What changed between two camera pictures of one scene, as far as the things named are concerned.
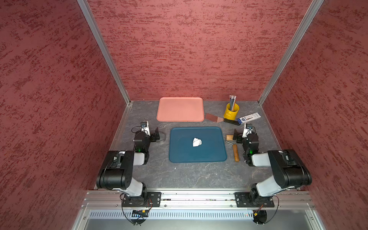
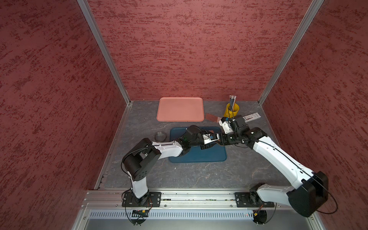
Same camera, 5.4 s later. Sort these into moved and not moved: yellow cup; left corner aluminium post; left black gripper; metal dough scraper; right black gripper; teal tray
Moved: right black gripper; left black gripper
Not moved: teal tray; metal dough scraper; yellow cup; left corner aluminium post
